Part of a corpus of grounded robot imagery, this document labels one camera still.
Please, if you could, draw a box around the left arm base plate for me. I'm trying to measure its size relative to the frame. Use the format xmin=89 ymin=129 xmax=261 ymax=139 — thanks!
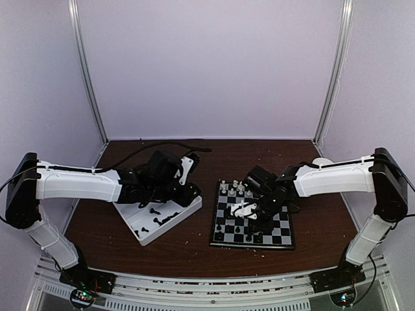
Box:
xmin=59 ymin=266 xmax=116 ymax=294

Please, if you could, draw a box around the aluminium corner post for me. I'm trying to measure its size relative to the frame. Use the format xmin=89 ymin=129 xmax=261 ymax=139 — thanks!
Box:
xmin=313 ymin=0 xmax=354 ymax=149
xmin=67 ymin=0 xmax=109 ymax=144

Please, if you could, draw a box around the white ceramic bowl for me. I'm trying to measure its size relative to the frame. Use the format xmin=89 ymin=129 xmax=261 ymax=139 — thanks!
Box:
xmin=312 ymin=157 xmax=333 ymax=166

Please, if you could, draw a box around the right aluminium corner post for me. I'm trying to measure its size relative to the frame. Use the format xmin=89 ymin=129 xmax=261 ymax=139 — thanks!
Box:
xmin=313 ymin=0 xmax=354 ymax=149

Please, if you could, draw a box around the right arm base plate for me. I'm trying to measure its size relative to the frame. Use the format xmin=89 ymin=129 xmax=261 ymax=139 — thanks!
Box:
xmin=309 ymin=267 xmax=366 ymax=293

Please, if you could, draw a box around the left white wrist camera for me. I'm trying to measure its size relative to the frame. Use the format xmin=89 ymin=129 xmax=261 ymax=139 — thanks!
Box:
xmin=174 ymin=153 xmax=200 ymax=185

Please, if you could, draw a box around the black chess piece king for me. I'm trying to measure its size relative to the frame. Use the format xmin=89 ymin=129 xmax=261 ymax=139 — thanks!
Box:
xmin=254 ymin=234 xmax=263 ymax=244

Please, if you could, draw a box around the black rook board corner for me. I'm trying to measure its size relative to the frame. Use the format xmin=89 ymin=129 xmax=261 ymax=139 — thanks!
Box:
xmin=215 ymin=232 xmax=224 ymax=241

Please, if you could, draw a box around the white chess pieces row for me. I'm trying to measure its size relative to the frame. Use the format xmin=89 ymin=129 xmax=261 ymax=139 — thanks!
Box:
xmin=219 ymin=180 xmax=254 ymax=198

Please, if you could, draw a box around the white plastic tray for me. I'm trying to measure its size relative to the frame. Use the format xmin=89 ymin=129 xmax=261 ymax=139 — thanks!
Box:
xmin=114 ymin=196 xmax=202 ymax=246

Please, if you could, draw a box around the left aluminium corner post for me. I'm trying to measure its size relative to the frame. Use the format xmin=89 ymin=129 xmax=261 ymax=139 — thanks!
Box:
xmin=67 ymin=0 xmax=109 ymax=144

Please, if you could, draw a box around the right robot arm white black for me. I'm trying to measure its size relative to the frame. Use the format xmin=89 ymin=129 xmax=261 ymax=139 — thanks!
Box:
xmin=231 ymin=148 xmax=414 ymax=286

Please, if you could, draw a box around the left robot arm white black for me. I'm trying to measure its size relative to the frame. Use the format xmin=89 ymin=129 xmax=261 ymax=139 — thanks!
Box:
xmin=4 ymin=150 xmax=202 ymax=288

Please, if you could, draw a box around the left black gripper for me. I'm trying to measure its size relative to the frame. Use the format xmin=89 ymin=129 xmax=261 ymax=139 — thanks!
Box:
xmin=149 ymin=179 xmax=200 ymax=207

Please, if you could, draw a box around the black white chess board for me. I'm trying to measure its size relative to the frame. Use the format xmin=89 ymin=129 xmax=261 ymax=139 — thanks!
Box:
xmin=209 ymin=181 xmax=296 ymax=250

